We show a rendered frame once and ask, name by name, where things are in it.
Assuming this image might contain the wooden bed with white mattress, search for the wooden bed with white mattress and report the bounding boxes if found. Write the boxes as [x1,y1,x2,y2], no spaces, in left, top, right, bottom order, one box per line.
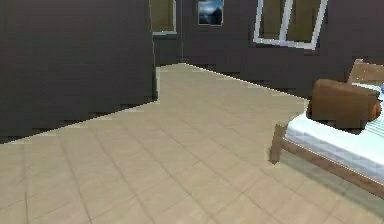
[268,58,384,200]

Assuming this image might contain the blue framed picture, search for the blue framed picture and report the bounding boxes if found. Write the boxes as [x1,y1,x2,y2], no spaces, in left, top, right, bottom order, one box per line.
[197,0,224,27]

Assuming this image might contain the orange ball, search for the orange ball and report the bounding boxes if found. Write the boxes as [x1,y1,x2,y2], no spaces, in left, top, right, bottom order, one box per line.
[371,100,383,122]

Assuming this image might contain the brown box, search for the brown box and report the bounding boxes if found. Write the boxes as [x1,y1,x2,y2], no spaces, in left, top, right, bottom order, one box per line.
[306,78,381,130]

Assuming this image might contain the white framed window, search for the white framed window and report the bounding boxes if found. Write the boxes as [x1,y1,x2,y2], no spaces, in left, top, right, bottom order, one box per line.
[149,0,178,36]
[252,0,329,51]

